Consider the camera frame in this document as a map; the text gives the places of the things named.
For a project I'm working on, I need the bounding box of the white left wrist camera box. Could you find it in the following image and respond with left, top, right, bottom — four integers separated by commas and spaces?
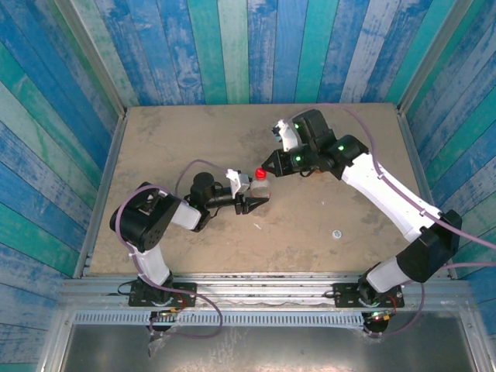
226, 168, 253, 196

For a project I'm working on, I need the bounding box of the aluminium table side rail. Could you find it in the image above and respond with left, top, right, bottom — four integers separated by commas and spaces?
394, 104, 458, 280
72, 110, 129, 279

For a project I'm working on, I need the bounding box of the shiny steel panel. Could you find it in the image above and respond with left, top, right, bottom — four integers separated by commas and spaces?
57, 324, 480, 372

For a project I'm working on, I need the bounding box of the small circuit board with LEDs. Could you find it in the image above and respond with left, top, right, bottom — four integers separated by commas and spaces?
366, 309, 396, 322
149, 308, 183, 322

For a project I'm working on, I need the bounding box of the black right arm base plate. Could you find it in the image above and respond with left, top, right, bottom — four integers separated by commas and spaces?
332, 282, 405, 309

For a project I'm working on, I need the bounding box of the aluminium mounting rail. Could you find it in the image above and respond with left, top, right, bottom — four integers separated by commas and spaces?
57, 273, 472, 311

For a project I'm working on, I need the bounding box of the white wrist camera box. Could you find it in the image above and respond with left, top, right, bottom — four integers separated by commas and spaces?
226, 168, 253, 196
273, 119, 302, 153

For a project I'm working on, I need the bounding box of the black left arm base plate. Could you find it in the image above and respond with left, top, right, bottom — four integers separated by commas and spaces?
128, 282, 198, 308

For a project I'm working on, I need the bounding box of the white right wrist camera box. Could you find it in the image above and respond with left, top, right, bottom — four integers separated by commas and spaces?
273, 119, 302, 153

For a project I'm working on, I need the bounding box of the clear bottle with red label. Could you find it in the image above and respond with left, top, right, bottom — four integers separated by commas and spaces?
250, 176, 272, 208

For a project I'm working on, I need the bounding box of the aluminium corner post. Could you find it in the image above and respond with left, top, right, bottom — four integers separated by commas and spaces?
397, 0, 477, 115
53, 0, 128, 117

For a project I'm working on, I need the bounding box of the slotted grey cable duct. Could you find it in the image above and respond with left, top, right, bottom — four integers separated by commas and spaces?
72, 312, 366, 327

